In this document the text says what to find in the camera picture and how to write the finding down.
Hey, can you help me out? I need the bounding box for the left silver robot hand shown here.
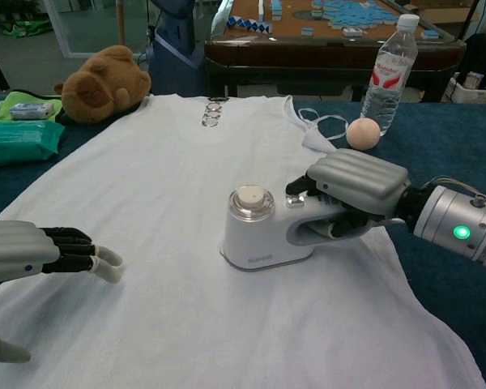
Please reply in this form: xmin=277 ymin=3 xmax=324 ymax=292
xmin=0 ymin=220 xmax=123 ymax=364

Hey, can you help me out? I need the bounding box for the peach ball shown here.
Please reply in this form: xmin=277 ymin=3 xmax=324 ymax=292
xmin=346 ymin=118 xmax=381 ymax=152

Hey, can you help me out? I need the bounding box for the glass panel with frame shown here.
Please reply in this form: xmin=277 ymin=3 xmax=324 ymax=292
xmin=48 ymin=0 xmax=126 ymax=58

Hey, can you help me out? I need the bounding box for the white handheld garment steamer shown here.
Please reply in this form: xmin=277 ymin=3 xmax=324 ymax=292
xmin=220 ymin=185 xmax=373 ymax=272

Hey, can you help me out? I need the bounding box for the white sleeveless top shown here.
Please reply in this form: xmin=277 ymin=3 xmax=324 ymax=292
xmin=0 ymin=93 xmax=486 ymax=389

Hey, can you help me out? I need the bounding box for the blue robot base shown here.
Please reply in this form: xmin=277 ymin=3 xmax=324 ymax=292
xmin=145 ymin=0 xmax=206 ymax=96

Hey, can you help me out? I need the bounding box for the brown plush toy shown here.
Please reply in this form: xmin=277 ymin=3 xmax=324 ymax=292
xmin=53 ymin=44 xmax=152 ymax=125

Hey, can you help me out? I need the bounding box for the teal wet wipes pack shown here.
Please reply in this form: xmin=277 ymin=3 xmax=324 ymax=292
xmin=0 ymin=120 xmax=66 ymax=168

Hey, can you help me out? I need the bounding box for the blue mahjong tile heap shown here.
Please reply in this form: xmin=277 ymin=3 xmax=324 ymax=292
xmin=319 ymin=0 xmax=398 ymax=28

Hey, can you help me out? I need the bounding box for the green folded cloth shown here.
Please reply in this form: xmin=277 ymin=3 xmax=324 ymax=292
xmin=0 ymin=89 xmax=66 ymax=124

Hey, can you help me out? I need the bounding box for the white plastic basket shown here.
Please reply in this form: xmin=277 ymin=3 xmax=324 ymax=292
xmin=447 ymin=71 xmax=486 ymax=105

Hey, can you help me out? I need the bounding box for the green bag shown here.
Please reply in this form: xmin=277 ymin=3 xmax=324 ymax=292
xmin=2 ymin=19 xmax=52 ymax=40

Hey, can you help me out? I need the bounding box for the blue white snake puzzle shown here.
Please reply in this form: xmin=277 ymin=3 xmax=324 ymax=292
xmin=225 ymin=15 xmax=273 ymax=34

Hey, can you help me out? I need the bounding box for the dark blue table mat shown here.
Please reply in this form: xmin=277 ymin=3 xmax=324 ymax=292
xmin=0 ymin=92 xmax=486 ymax=389

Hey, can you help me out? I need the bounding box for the small blue white box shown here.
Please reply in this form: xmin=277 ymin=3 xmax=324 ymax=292
xmin=10 ymin=101 xmax=54 ymax=121

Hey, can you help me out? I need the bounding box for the brown mahjong table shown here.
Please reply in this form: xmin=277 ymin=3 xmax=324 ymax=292
xmin=204 ymin=0 xmax=467 ymax=102

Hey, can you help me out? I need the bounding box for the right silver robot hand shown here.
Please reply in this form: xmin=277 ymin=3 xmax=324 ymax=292
xmin=285 ymin=147 xmax=412 ymax=240

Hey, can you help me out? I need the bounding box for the clear plastic water bottle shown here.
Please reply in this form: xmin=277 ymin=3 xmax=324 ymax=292
xmin=360 ymin=14 xmax=420 ymax=137

